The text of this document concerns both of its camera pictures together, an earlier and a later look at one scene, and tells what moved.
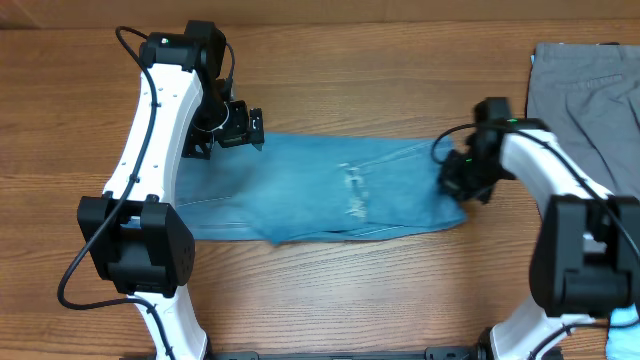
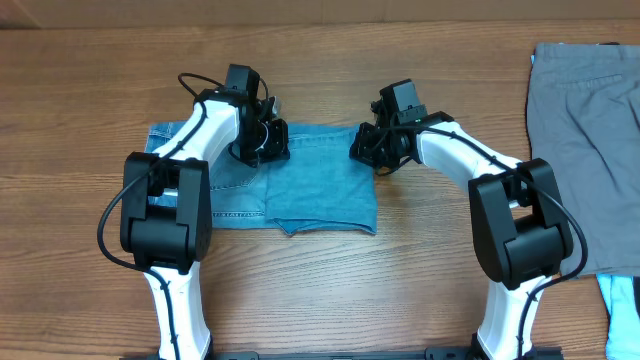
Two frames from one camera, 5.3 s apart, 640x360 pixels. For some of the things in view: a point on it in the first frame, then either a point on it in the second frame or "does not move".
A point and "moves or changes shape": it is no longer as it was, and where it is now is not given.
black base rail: x=434 y=354 does not move
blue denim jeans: x=295 y=186 moves or changes shape
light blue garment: x=624 y=334 does not move
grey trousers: x=589 y=95 does not move
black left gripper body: x=228 y=125 -> x=263 y=142
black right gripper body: x=455 y=181 -> x=366 y=147
